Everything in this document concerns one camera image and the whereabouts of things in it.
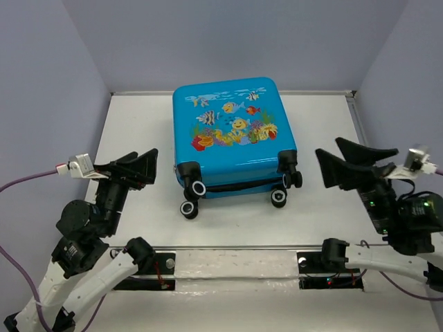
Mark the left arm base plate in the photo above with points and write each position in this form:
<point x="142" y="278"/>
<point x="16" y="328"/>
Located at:
<point x="158" y="277"/>

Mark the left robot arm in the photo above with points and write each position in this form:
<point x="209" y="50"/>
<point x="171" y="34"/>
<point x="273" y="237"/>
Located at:
<point x="59" y="301"/>

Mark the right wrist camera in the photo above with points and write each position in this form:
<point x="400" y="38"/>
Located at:
<point x="417" y="162"/>

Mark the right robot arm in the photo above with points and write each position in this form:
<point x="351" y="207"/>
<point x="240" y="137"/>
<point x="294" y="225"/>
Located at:
<point x="410" y="224"/>

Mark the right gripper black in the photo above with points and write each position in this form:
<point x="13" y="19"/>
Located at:
<point x="346" y="173"/>

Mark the blue kids suitcase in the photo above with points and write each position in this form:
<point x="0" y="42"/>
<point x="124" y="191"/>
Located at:
<point x="231" y="138"/>

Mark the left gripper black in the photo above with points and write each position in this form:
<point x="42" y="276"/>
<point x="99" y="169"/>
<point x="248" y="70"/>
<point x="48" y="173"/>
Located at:
<point x="144" y="166"/>

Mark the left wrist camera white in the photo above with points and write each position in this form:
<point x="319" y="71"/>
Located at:
<point x="79" y="166"/>

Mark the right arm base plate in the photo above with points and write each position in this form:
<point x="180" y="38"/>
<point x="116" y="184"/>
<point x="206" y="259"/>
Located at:
<point x="314" y="274"/>

